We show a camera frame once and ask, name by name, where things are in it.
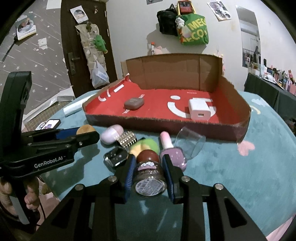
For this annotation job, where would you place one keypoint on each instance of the grey eye shadow case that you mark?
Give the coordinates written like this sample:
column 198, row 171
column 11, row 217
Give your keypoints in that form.
column 134, row 103

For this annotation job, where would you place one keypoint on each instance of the green plush keychain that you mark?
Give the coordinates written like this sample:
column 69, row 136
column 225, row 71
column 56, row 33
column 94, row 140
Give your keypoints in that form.
column 144, row 144

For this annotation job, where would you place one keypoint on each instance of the clear plastic cup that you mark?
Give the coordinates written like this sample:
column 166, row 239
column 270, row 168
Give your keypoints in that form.
column 190, row 142

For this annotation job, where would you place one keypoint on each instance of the pink plush toy left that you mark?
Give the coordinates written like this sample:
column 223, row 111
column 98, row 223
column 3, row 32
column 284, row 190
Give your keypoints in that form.
column 159, row 50

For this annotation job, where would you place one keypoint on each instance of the white plastic bag roll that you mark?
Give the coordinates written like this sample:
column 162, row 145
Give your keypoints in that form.
column 72, row 108

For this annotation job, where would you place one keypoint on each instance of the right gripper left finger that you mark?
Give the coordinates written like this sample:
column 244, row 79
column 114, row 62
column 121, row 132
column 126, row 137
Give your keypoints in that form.
column 112, row 190

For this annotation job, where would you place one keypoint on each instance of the purple nail polish pink cap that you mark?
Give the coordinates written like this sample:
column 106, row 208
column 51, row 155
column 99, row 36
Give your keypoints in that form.
column 175, row 153

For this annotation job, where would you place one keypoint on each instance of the black bag on wall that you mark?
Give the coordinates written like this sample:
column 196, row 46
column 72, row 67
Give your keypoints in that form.
column 166, row 19

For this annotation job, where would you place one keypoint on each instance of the dark cluttered side table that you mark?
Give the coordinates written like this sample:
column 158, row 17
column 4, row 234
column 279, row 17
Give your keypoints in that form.
column 280, row 100

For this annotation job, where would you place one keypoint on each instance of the lilac earbuds case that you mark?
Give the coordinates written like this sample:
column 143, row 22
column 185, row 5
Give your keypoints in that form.
column 111, row 134

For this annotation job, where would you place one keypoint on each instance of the green tote bag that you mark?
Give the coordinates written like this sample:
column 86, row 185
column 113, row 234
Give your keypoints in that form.
column 192, row 30

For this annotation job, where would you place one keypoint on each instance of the person's left hand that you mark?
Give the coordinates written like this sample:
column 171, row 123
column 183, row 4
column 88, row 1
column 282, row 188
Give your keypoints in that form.
column 31, row 199

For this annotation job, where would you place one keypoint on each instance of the red cardboard tray box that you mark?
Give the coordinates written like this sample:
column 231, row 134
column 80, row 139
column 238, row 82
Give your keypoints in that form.
column 166, row 83

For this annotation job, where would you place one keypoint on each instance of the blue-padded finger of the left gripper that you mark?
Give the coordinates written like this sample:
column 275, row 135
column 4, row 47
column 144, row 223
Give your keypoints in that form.
column 75, row 142
column 49, row 134

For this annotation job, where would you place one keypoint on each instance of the white charger adapter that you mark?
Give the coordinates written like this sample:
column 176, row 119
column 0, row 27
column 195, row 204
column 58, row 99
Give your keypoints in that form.
column 199, row 109

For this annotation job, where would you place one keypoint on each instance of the teal table cloth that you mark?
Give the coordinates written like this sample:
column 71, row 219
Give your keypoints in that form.
column 259, row 172

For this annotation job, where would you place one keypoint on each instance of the green plush on door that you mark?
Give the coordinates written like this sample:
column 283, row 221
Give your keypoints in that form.
column 100, row 44

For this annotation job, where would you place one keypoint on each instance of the clear hanging plastic bag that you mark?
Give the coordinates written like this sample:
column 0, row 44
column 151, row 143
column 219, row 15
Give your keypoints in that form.
column 99, row 75

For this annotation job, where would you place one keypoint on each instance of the smartphone with lit screen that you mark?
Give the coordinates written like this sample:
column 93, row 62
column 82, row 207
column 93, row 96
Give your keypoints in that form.
column 50, row 124

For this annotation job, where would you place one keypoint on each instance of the black star nail polish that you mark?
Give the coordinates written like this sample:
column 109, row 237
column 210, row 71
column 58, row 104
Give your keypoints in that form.
column 115, row 157

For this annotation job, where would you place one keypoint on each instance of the amber round sponge holder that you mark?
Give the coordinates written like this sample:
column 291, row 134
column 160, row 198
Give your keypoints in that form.
column 85, row 129

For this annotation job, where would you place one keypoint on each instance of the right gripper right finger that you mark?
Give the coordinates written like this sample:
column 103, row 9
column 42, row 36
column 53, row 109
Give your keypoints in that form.
column 192, row 195

